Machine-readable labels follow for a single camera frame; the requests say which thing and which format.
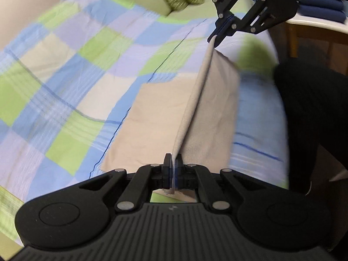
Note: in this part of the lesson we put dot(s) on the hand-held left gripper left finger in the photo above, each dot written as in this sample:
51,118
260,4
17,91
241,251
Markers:
168,168

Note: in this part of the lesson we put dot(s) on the person's black pants leg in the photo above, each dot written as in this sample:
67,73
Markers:
307,108

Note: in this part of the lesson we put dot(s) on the folded navy blue cloth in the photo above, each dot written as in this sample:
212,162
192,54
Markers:
323,12
326,0

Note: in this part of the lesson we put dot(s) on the white wooden chair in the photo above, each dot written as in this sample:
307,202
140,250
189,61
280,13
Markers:
304,19

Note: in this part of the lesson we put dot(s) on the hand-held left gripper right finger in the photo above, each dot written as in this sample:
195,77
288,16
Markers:
178,174

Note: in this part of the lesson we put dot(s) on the beige fleece cloth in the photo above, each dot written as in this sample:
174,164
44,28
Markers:
163,114

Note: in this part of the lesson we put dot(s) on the checkered blue green bed sheet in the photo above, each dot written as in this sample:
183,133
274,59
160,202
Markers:
68,73

